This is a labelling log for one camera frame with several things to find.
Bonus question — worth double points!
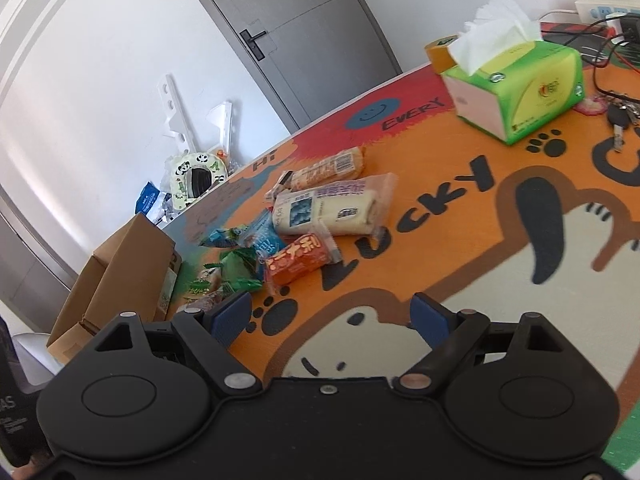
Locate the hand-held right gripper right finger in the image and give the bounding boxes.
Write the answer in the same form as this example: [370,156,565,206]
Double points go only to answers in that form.
[392,292,572,393]

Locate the large white bread packet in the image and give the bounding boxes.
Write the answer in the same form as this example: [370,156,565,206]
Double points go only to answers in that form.
[272,172,399,238]

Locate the yellow tape roll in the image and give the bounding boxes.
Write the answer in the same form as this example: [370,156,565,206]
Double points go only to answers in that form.
[424,34,461,75]

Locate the green tissue box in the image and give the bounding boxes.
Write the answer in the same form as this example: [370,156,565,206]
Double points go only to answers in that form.
[441,0,586,147]

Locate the blue plastic bag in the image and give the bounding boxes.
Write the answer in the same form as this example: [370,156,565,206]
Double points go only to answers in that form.
[134,182,162,216]

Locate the short white board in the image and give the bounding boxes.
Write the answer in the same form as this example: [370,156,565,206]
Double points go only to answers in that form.
[207,101,236,154]

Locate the small teal snack packet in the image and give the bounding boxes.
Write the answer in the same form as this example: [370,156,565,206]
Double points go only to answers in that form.
[199,227,248,250]

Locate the black cables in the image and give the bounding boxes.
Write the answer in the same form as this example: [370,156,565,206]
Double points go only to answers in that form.
[542,15,640,106]

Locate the colourful printed table mat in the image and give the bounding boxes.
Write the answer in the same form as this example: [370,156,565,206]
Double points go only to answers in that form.
[172,22,640,471]

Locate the small clear black snack packet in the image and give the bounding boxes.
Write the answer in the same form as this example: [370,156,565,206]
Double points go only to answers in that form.
[264,170,295,205]

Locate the black door handle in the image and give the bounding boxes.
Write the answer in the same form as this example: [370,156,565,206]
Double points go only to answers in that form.
[239,29,268,62]

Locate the bunch of keys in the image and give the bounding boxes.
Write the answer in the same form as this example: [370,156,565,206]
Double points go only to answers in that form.
[606,101,640,153]

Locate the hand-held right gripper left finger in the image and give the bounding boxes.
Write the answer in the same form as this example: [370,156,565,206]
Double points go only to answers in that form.
[92,291,262,395]

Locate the grey door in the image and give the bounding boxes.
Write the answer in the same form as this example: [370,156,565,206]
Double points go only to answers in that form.
[172,0,403,133]

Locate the large cardboard box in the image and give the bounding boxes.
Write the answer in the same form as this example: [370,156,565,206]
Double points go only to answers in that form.
[47,214,179,362]

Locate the brown snack packet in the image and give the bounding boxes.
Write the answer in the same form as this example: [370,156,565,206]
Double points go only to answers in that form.
[182,292,232,314]

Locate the long white perforated board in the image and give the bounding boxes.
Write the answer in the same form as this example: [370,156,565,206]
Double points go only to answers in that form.
[155,74,199,154]

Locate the panda print ring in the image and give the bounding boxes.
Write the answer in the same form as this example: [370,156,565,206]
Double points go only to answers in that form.
[170,151,232,206]

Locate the cream orange striped snack packet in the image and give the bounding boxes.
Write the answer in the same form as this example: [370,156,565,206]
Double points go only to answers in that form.
[287,146,367,193]

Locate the white green snack packet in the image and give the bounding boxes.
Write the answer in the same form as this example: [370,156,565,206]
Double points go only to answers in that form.
[187,262,223,301]

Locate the orange red snack packet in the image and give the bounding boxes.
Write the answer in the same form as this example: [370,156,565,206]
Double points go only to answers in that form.
[262,232,342,295]

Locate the white power strip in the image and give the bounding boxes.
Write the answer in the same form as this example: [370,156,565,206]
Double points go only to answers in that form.
[574,0,640,26]

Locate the blue snack packet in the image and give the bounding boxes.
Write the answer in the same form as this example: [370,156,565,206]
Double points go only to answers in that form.
[239,210,287,267]

